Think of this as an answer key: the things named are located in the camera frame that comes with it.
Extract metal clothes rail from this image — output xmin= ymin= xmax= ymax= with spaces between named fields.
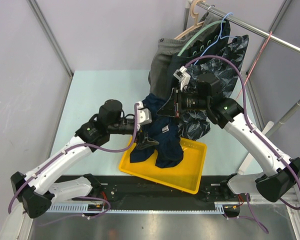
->
xmin=196 ymin=3 xmax=300 ymax=54

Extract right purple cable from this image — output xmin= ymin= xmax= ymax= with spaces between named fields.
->
xmin=184 ymin=55 xmax=300 ymax=233

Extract yellow plastic tray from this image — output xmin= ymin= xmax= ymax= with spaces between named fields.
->
xmin=118 ymin=138 xmax=208 ymax=195

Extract dark teal shorts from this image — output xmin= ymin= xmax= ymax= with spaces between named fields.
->
xmin=167 ymin=20 xmax=231 ymax=88

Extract pink wire hanger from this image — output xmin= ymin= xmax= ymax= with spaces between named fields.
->
xmin=243 ymin=31 xmax=273 ymax=86

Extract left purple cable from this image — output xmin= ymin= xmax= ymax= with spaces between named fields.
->
xmin=8 ymin=103 xmax=141 ymax=226

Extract wooden hanger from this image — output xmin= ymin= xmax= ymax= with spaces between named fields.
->
xmin=174 ymin=0 xmax=206 ymax=40

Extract blue wire hanger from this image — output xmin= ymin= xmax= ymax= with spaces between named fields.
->
xmin=200 ymin=12 xmax=234 ymax=57

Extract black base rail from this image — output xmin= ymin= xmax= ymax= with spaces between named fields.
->
xmin=51 ymin=174 xmax=252 ymax=218

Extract navy blue shorts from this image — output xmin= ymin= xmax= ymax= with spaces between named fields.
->
xmin=130 ymin=93 xmax=184 ymax=169

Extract green hanger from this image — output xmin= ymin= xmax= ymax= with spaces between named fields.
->
xmin=177 ymin=20 xmax=224 ymax=57

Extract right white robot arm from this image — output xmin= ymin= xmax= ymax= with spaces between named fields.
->
xmin=157 ymin=70 xmax=300 ymax=203

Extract leaf patterned shorts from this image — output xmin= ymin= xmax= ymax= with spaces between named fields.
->
xmin=178 ymin=34 xmax=249 ymax=141

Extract grey sweat shorts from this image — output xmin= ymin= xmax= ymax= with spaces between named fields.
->
xmin=148 ymin=13 xmax=221 ymax=99

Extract grey rack pole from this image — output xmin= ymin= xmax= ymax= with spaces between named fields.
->
xmin=265 ymin=99 xmax=300 ymax=137

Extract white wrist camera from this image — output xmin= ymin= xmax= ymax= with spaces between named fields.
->
xmin=173 ymin=66 xmax=191 ymax=92
xmin=134 ymin=101 xmax=152 ymax=131

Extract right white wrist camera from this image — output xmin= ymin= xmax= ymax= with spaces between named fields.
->
xmin=173 ymin=66 xmax=191 ymax=92

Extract purple cable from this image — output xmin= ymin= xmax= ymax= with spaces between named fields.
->
xmin=184 ymin=55 xmax=300 ymax=233
xmin=8 ymin=103 xmax=141 ymax=226

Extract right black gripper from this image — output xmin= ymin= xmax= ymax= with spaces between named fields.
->
xmin=157 ymin=86 xmax=210 ymax=117

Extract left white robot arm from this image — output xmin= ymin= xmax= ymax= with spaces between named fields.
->
xmin=10 ymin=99 xmax=152 ymax=219

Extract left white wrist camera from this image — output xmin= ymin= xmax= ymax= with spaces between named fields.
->
xmin=134 ymin=101 xmax=152 ymax=131

